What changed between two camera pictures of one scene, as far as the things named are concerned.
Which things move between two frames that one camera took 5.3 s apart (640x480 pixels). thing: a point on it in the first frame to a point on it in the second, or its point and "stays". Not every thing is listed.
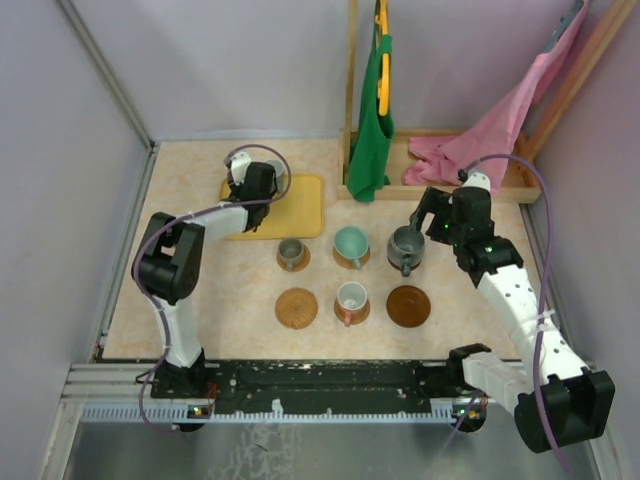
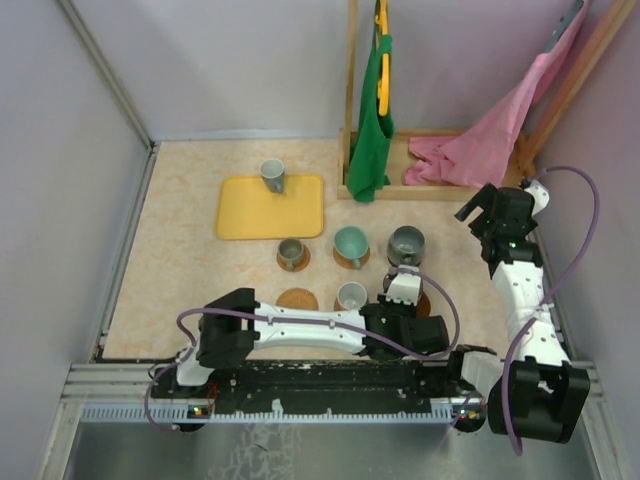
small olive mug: (290, 252) stays
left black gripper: (235, 189) to (411, 310)
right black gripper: (437, 202) to (486, 202)
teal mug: (352, 242) stays
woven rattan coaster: (349, 263) stays
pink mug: (352, 298) stays
